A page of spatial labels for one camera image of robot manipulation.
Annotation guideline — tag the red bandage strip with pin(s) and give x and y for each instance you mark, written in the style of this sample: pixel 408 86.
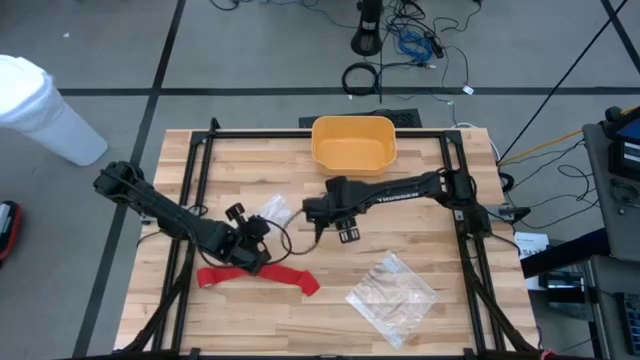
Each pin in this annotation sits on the red bandage strip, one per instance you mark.
pixel 285 275

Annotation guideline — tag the white plug adapter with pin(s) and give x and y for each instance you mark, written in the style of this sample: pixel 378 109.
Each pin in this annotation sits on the white plug adapter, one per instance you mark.
pixel 468 90

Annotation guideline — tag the black keyboard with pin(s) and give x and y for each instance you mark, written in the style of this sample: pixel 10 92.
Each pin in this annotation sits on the black keyboard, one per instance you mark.
pixel 631 325

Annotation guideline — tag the white trash bin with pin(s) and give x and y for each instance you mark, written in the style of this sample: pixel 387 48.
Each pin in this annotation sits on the white trash bin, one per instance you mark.
pixel 40 115

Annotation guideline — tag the black stand base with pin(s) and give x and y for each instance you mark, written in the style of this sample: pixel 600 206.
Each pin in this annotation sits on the black stand base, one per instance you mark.
pixel 367 40

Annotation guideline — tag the grey desk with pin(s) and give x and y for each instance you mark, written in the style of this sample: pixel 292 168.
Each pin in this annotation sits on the grey desk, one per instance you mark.
pixel 605 280
pixel 600 210

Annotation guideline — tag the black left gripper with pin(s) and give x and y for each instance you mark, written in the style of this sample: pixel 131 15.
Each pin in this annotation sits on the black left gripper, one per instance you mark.
pixel 232 245

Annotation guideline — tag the thin black pole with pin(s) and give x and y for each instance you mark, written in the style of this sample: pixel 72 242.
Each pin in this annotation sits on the thin black pole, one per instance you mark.
pixel 563 80

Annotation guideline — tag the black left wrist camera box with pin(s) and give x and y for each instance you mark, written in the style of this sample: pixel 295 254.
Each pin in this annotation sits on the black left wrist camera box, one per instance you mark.
pixel 235 211

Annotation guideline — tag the black screen device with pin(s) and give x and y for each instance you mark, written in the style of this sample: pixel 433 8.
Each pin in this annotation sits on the black screen device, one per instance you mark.
pixel 625 150

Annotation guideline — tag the yellow plastic bin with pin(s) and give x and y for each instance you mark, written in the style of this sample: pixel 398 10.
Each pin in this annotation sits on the yellow plastic bin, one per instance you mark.
pixel 354 150

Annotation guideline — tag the white paper sheet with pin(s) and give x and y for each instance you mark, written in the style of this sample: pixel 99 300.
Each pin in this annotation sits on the white paper sheet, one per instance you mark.
pixel 530 245

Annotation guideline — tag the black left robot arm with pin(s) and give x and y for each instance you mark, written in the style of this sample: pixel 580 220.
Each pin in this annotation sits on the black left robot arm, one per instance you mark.
pixel 150 202

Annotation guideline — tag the clear plastic bag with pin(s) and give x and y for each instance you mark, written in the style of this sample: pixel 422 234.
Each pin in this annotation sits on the clear plastic bag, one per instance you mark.
pixel 276 210
pixel 392 305

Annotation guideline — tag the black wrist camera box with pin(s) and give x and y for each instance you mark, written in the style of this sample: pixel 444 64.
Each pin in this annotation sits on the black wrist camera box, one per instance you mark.
pixel 348 234
pixel 235 211

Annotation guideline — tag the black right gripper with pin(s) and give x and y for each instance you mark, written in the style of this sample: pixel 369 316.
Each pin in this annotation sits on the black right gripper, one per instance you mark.
pixel 342 197

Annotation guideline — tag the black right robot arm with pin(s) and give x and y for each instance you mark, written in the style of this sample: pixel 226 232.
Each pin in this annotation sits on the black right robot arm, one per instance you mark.
pixel 415 190

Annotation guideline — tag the black aluminium table frame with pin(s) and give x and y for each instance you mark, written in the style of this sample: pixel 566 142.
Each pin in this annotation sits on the black aluminium table frame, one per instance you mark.
pixel 250 134

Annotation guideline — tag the black ribbed floor panel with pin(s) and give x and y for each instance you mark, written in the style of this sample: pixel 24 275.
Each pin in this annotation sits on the black ribbed floor panel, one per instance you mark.
pixel 407 119

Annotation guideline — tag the black beam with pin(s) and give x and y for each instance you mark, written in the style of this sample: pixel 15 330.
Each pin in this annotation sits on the black beam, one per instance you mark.
pixel 565 252

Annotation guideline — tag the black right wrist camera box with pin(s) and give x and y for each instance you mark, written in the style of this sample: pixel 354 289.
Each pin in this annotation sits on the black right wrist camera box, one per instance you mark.
pixel 348 234

